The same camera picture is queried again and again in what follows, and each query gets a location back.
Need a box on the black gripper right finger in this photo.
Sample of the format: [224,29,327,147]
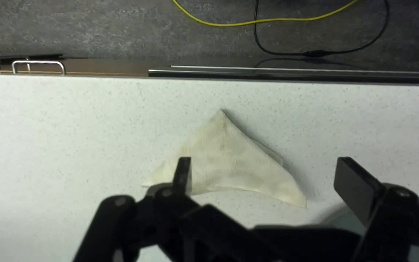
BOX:
[333,156,419,262]

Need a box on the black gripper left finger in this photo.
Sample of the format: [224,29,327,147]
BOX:
[73,156,269,262]

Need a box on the beige cloth towel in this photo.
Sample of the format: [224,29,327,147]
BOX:
[141,108,308,210]

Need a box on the black dishwasher front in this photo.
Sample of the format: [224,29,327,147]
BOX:
[147,64,419,84]

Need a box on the thin black floor cable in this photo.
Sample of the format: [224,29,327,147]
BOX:
[253,0,391,58]

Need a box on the yellow floor cable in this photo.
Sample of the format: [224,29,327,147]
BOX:
[172,0,361,29]

